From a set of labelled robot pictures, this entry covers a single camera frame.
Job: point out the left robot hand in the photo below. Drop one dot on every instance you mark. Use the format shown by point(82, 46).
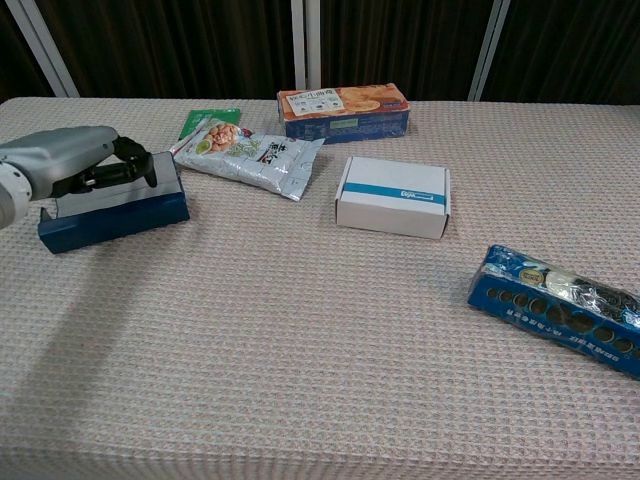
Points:
point(60, 155)

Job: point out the dark blue glasses case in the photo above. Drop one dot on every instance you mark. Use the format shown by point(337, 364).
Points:
point(125, 220)

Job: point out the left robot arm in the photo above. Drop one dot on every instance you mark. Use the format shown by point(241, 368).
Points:
point(10, 197)

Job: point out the green snack packet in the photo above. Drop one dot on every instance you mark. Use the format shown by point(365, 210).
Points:
point(200, 120)

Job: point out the dark brown curtain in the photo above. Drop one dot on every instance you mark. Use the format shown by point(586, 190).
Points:
point(175, 45)

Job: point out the white nut snack bag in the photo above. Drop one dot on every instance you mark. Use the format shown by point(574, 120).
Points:
point(250, 162)

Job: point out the orange and blue biscuit box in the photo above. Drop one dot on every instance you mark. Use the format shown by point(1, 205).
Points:
point(345, 117)

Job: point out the pink waffle tablecloth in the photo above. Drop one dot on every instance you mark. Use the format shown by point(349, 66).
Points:
point(300, 350)

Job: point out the white box with blue stripe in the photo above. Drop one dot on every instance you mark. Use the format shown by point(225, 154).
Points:
point(392, 200)

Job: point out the blue cookie package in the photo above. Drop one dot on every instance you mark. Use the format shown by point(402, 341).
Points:
point(550, 320)

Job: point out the slanted white frame post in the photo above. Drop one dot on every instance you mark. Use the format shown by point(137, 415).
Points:
point(490, 50)
point(45, 50)

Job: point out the upright white frame post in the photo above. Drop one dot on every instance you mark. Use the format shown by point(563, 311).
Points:
point(298, 45)
point(313, 45)

